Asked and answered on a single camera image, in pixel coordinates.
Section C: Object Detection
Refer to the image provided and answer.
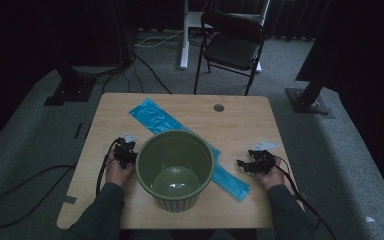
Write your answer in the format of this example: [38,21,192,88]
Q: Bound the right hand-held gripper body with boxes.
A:
[248,139,280,175]

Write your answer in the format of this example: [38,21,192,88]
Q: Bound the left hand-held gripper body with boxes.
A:
[113,132,139,169]

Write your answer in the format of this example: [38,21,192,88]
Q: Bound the blue plastic bag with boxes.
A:
[128,97,252,202]

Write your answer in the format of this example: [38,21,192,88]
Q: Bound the green plastic bin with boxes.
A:
[135,129,216,214]

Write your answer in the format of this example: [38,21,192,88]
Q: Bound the person's right hand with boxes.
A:
[258,156,286,192]

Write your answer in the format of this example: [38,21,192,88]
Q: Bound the person's left hand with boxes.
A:
[104,149,136,188]

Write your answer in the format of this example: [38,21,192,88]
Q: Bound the black tape strip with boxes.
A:
[73,122,83,141]

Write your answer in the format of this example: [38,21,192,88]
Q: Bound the black stand base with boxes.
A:
[43,63,97,107]
[285,79,332,116]

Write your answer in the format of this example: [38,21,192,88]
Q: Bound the black folding chair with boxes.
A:
[193,11,268,97]

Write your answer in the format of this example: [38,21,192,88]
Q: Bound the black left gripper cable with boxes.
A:
[95,137,120,198]

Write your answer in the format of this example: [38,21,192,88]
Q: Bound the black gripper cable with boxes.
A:
[272,154,338,240]
[95,137,120,198]

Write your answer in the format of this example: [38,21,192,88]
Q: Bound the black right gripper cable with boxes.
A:
[272,154,338,240]

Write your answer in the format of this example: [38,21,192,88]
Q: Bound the thin black floor cable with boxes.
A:
[101,49,173,95]

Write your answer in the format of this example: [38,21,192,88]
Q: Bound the white floor cable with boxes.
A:
[133,27,202,49]

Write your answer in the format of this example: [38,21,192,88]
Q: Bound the long black floor cable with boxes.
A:
[0,163,78,230]

